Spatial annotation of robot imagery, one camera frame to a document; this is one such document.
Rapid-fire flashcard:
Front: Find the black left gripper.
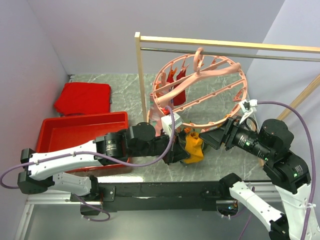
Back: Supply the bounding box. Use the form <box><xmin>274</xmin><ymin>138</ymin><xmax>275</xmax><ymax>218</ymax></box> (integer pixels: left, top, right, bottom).
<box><xmin>129</xmin><ymin>127</ymin><xmax>191</xmax><ymax>166</ymax></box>

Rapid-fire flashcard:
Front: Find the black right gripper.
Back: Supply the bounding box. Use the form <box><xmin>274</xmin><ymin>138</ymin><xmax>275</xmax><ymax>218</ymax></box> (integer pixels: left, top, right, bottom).
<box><xmin>196</xmin><ymin>113</ymin><xmax>271</xmax><ymax>158</ymax></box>

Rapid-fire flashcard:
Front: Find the mustard yellow sock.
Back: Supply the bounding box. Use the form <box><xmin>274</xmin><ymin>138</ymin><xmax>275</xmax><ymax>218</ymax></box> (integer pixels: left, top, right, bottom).
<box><xmin>184</xmin><ymin>131</ymin><xmax>204</xmax><ymax>164</ymax></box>

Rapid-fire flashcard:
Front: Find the pink round clip hanger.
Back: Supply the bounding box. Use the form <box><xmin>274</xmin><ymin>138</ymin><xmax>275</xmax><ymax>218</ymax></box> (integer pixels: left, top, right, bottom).
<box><xmin>150</xmin><ymin>47</ymin><xmax>248</xmax><ymax>129</ymax></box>

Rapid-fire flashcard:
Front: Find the olive green sock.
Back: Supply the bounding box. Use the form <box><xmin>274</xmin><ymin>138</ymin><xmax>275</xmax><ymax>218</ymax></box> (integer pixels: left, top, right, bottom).
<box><xmin>180</xmin><ymin>127</ymin><xmax>208</xmax><ymax>165</ymax></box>

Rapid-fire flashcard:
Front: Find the pink patterned sock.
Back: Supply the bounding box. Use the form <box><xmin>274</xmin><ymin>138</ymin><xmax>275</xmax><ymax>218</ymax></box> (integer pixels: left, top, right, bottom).
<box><xmin>148</xmin><ymin>93</ymin><xmax>164</xmax><ymax>136</ymax></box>

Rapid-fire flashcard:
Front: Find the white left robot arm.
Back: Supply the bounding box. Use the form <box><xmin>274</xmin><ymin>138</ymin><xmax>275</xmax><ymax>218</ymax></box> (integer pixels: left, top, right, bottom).
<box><xmin>17</xmin><ymin>122</ymin><xmax>190</xmax><ymax>201</ymax></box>

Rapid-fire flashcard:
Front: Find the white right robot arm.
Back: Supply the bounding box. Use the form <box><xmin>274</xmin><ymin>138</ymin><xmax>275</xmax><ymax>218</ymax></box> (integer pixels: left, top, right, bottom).
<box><xmin>199</xmin><ymin>118</ymin><xmax>320</xmax><ymax>240</ymax></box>

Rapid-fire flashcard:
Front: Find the dark red sock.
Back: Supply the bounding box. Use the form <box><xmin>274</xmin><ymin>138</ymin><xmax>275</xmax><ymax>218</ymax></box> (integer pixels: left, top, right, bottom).
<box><xmin>166</xmin><ymin>67</ymin><xmax>187</xmax><ymax>106</ymax></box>

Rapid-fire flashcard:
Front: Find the folded red cloth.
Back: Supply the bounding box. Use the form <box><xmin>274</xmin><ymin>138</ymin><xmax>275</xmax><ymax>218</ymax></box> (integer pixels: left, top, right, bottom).
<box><xmin>53</xmin><ymin>82</ymin><xmax>111</xmax><ymax>116</ymax></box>

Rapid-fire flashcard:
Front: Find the wooden clothes rack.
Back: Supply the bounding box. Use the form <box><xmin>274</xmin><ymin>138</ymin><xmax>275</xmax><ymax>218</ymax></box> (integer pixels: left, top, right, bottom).
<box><xmin>134</xmin><ymin>32</ymin><xmax>320</xmax><ymax>121</ymax></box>

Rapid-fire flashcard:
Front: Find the red plastic bin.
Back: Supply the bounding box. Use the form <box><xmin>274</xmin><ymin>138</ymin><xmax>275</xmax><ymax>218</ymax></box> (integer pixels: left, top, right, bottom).
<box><xmin>34</xmin><ymin>111</ymin><xmax>132</xmax><ymax>174</ymax></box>

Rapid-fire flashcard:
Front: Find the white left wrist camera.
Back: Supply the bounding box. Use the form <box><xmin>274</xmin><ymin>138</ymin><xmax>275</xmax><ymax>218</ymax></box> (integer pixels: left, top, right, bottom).
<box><xmin>161</xmin><ymin>112</ymin><xmax>183</xmax><ymax>136</ymax></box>

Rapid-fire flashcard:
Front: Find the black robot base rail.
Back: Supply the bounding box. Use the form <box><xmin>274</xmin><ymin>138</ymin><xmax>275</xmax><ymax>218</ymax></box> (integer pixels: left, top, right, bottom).
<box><xmin>84</xmin><ymin>181</ymin><xmax>234</xmax><ymax>213</ymax></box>

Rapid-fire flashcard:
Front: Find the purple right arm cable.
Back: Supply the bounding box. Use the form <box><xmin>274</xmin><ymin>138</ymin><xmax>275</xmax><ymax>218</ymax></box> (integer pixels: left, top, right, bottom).
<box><xmin>237</xmin><ymin>100</ymin><xmax>316</xmax><ymax>240</ymax></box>

